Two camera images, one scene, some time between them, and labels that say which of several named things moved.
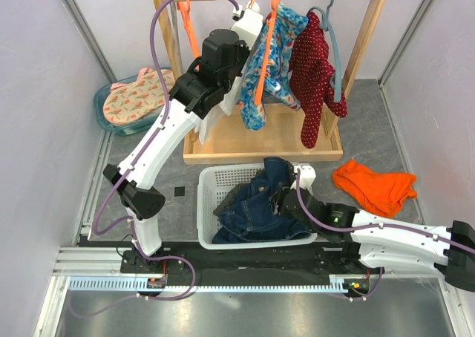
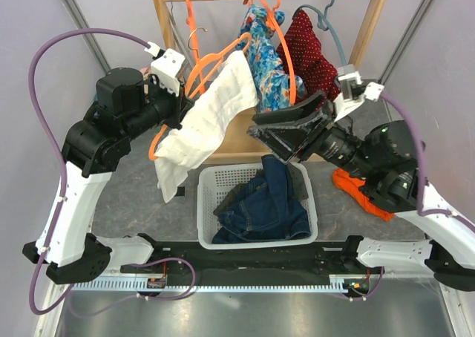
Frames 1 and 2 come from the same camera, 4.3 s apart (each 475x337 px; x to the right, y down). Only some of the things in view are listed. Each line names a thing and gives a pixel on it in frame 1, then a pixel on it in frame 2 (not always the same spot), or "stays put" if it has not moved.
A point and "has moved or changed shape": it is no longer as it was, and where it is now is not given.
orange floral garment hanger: x=267 y=46 -> x=273 y=16
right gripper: x=277 y=197 -> x=284 y=139
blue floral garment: x=287 y=24 has moved or changed shape
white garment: x=227 y=107 has moved or changed shape
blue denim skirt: x=256 y=215 stays put
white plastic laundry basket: x=214 y=181 stays put
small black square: x=179 y=191 stays put
